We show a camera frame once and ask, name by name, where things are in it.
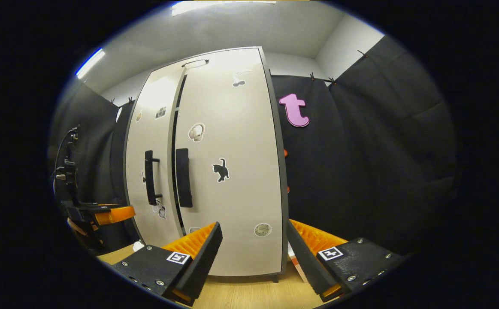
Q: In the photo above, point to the white cabinet door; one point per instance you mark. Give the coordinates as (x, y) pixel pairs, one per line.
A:
(152, 133)
(240, 171)

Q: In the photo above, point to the small ceiling light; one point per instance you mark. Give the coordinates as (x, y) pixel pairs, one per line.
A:
(89, 63)

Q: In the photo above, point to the white round object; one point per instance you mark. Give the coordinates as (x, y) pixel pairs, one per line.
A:
(138, 246)

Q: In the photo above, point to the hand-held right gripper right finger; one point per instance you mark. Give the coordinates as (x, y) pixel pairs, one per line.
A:
(307, 266)

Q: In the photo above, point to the white shoe cabinet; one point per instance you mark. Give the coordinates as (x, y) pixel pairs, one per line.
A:
(285, 206)

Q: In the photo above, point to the long ceiling light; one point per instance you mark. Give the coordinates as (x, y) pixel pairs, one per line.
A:
(219, 7)

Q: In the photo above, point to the white cabinet drawer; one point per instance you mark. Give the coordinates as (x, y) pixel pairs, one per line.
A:
(223, 58)

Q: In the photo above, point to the white and red book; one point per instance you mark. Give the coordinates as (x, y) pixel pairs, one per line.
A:
(295, 259)

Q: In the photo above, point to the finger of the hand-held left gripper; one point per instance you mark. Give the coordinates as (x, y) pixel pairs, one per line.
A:
(80, 227)
(116, 214)

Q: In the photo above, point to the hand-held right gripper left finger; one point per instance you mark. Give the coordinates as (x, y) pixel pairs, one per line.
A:
(200, 266)

